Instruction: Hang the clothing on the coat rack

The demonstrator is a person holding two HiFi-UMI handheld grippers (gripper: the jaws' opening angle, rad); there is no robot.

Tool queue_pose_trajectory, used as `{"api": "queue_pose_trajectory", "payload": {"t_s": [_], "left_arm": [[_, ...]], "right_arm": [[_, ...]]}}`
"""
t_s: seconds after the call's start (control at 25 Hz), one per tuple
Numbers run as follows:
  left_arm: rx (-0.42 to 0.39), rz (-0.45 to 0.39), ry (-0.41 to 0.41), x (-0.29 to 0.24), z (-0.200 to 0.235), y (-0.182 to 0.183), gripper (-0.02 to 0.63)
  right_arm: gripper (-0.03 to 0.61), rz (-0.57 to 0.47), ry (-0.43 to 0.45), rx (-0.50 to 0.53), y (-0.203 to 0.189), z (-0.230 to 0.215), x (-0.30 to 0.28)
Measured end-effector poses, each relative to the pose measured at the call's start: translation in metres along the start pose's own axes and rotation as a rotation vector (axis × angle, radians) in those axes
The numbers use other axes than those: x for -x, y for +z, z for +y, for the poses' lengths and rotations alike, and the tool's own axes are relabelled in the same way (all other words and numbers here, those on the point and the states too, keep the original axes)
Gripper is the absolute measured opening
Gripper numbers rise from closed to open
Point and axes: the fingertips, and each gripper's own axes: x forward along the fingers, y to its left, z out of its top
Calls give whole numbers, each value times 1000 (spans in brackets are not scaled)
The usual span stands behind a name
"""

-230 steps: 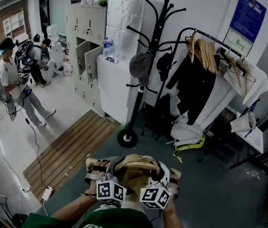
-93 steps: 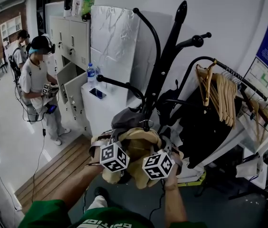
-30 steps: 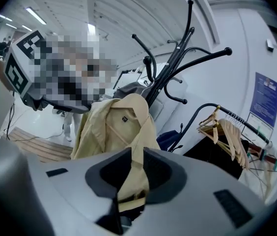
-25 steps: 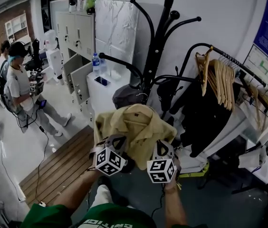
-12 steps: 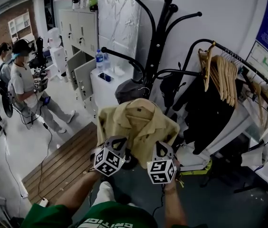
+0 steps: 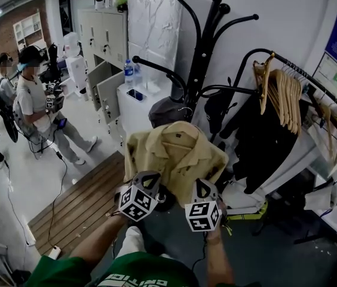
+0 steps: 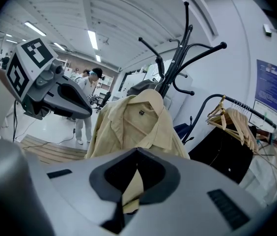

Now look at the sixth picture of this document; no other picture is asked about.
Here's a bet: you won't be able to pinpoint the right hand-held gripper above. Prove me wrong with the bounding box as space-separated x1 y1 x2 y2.
184 178 222 233

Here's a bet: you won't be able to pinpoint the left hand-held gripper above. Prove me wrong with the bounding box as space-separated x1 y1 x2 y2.
118 172 162 222

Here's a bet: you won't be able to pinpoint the beige shirt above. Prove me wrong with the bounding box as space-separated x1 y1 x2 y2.
124 120 229 209

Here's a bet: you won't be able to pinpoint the person's left forearm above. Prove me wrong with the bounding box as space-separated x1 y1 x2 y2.
68 213 134 266

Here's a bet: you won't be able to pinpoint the person's right forearm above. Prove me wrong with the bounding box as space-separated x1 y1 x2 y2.
204 225 235 287

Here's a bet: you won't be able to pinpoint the person's right hand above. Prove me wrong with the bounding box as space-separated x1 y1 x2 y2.
218 200 230 227

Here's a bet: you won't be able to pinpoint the person's white trousers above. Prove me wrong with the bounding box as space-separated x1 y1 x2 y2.
122 225 146 254

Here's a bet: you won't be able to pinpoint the white cabinet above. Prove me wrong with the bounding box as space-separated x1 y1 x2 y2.
117 82 188 155

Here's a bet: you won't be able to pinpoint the wooden slat platform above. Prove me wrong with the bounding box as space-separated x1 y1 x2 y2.
27 150 127 257

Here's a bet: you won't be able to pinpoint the grey cap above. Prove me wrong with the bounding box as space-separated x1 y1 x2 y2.
148 95 188 129

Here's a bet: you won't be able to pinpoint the black hanging garment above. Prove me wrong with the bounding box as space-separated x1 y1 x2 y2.
219 92 310 195

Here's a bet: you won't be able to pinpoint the person's green t-shirt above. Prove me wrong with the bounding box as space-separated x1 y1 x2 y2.
23 251 262 287

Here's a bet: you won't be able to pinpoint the dark smartphone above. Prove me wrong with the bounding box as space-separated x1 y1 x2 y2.
125 88 148 102

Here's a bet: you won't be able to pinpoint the blue label water bottle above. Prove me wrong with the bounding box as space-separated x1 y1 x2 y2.
123 59 135 87

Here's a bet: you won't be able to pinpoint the white table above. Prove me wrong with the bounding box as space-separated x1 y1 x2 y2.
226 121 337 234

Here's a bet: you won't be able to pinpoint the white paper bag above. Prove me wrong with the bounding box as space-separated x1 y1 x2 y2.
304 183 337 233

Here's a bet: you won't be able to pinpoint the white power adapter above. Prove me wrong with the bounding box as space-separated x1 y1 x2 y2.
48 246 62 260

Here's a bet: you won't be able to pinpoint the row of wooden hangers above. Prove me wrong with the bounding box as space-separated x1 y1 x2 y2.
268 67 304 138

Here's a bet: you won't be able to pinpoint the white water dispenser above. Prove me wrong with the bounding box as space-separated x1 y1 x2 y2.
63 32 91 97

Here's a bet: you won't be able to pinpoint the white marbled panel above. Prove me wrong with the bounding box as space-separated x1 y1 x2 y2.
127 0 185 93

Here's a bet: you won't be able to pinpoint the grey metal lockers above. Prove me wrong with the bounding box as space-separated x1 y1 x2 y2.
78 7 128 126

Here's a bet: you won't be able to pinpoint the black metal coat rack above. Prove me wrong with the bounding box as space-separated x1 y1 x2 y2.
131 0 260 212

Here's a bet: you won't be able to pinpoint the black garment rack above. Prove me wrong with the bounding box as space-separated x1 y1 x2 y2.
236 48 337 149

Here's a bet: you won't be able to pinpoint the white floor plan poster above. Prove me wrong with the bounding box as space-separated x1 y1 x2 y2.
311 51 337 100

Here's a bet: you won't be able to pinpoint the black floor cable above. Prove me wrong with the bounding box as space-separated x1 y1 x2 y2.
48 150 69 251

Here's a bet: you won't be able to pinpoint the white wall shelf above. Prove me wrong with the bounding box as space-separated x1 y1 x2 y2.
13 11 46 53

